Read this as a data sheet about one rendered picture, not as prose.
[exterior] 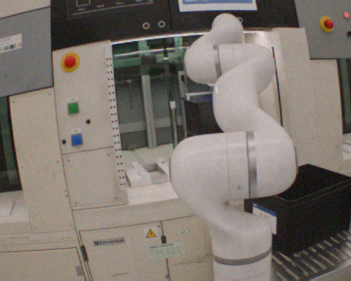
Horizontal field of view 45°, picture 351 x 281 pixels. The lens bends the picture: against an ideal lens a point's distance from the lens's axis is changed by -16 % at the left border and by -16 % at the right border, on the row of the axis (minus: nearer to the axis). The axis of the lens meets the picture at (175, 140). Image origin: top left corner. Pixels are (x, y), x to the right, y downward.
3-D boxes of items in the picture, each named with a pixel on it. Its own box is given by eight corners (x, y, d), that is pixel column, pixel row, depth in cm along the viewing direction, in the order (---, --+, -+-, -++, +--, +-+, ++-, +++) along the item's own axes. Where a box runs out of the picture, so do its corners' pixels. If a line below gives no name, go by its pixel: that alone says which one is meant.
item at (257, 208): (242, 233, 147) (240, 181, 143) (307, 209, 156) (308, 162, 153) (287, 257, 121) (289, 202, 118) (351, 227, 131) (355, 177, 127)
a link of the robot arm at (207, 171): (273, 260, 82) (272, 136, 78) (175, 269, 85) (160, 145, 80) (270, 237, 94) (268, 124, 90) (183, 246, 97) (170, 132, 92)
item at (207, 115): (198, 162, 178) (189, 75, 172) (184, 152, 198) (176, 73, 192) (259, 152, 183) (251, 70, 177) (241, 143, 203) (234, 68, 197)
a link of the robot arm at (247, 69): (214, 215, 85) (299, 205, 83) (208, 164, 78) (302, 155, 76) (215, 75, 125) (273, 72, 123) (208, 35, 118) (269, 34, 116)
